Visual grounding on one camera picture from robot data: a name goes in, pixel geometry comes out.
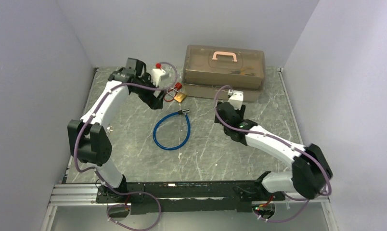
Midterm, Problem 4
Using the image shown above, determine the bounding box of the brown plastic toolbox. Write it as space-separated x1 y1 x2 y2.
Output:
181 45 266 102

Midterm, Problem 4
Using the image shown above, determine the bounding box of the aluminium rail frame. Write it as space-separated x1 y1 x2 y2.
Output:
41 183 339 231

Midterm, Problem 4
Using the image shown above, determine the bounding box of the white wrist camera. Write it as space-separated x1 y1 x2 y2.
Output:
149 63 169 88
228 90 244 110

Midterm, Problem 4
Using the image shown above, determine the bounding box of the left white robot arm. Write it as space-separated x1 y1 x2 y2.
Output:
67 58 169 202

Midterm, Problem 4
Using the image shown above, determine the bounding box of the brass padlock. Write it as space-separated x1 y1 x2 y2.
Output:
174 91 187 103

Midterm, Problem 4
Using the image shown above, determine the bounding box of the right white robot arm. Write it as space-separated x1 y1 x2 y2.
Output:
215 102 333 200

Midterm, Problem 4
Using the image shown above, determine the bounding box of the blue cable lock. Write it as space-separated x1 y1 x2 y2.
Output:
153 109 191 151

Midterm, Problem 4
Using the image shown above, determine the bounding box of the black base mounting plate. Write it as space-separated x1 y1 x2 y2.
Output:
96 180 285 215

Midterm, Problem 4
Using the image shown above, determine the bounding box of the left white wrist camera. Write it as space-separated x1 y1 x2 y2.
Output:
149 63 169 88

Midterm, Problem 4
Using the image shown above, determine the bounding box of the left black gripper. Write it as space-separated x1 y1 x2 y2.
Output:
133 74 168 110

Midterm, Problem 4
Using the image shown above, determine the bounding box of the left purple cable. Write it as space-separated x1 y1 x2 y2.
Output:
73 62 178 231

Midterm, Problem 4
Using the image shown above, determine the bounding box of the red cable lock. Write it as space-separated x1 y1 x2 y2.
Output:
164 82 182 103

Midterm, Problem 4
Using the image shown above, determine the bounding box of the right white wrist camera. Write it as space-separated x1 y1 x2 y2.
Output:
228 90 244 110

